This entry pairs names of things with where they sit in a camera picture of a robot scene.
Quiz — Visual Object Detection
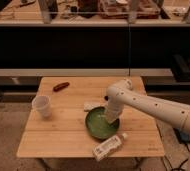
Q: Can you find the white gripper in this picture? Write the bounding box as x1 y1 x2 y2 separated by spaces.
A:
104 100 124 123

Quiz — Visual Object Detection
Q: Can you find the green ceramic bowl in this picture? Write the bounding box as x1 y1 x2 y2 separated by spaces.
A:
85 106 120 140

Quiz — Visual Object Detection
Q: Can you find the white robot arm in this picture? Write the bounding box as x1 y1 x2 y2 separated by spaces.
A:
105 79 190 171

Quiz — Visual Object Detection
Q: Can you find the white labelled plastic bottle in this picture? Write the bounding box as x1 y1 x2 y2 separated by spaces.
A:
93 133 128 161

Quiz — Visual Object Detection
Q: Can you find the brown sausage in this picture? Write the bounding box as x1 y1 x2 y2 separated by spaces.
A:
53 82 70 92

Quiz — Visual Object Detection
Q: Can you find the wooden folding table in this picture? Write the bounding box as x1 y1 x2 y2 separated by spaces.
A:
17 77 164 158

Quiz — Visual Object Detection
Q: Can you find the white plastic cup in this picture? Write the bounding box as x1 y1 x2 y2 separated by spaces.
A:
32 95 51 118

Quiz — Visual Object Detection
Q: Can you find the black equipment on right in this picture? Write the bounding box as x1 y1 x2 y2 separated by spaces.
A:
171 54 190 82

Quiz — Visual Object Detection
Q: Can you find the long wooden shelf bench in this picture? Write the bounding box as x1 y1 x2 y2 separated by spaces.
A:
0 68 173 86

